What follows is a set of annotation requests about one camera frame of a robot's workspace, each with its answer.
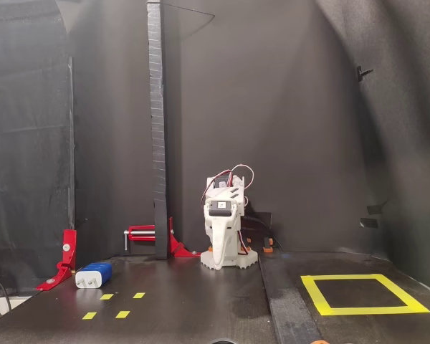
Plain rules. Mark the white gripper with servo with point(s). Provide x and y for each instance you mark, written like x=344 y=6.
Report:
x=221 y=208

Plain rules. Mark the blue and white charger block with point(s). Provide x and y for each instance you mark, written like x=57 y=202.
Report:
x=96 y=268

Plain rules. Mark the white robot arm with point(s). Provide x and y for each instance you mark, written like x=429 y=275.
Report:
x=218 y=191

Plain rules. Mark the red screw clamp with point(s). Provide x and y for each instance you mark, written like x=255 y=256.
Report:
x=181 y=249

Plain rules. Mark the orange black strip clamp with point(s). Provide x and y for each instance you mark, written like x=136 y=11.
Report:
x=268 y=249

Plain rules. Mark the small yellow tape marker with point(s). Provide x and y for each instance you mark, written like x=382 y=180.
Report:
x=138 y=295
x=122 y=314
x=106 y=296
x=89 y=315

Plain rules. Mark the smooth black backdrop sheet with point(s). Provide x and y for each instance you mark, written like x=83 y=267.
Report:
x=290 y=125

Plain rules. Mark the orange black spring clamp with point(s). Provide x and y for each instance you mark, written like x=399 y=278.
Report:
x=319 y=342

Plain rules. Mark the black tape piece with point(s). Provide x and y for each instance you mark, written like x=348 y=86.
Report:
x=369 y=223
x=376 y=208

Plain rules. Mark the yellow tape square outline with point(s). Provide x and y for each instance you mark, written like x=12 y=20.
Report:
x=362 y=311

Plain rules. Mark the coarse black cloth panel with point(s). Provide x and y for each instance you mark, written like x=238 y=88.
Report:
x=32 y=143

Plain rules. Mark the black tape-wrapped post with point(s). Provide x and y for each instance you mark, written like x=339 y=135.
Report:
x=157 y=107

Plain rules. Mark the red angled clamp bracket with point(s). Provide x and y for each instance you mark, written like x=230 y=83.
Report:
x=69 y=243

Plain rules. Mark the black wall clip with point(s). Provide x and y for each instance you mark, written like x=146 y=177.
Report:
x=360 y=73

